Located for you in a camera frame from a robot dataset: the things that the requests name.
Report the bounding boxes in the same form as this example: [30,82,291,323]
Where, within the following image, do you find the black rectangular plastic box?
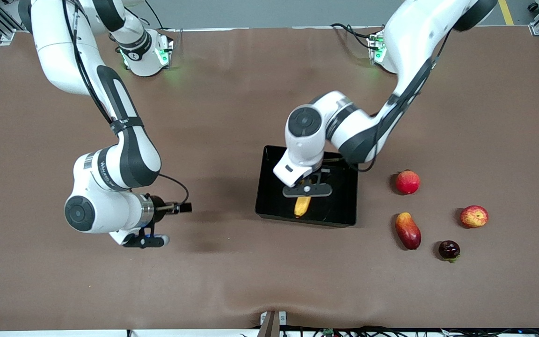
[255,145,359,228]

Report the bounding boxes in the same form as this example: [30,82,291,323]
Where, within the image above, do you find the yellow banana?
[294,178,312,218]

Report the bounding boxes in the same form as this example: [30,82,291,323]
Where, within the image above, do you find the red and yellow apple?
[460,205,489,229]

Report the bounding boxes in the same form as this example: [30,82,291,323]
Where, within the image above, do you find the brown table cover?
[0,26,539,331]

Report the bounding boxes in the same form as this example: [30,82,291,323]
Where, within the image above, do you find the red and yellow mango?
[395,212,422,250]

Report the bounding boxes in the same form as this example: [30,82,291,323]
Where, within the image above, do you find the dark purple mangosteen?
[438,240,461,263]

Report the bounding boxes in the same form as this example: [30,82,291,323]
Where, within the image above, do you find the grey table clamp bracket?
[259,310,288,337]

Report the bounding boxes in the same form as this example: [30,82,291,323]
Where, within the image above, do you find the black left base cables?
[330,22,385,51]

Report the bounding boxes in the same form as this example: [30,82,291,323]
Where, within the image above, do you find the black right base cable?
[127,5,165,31]

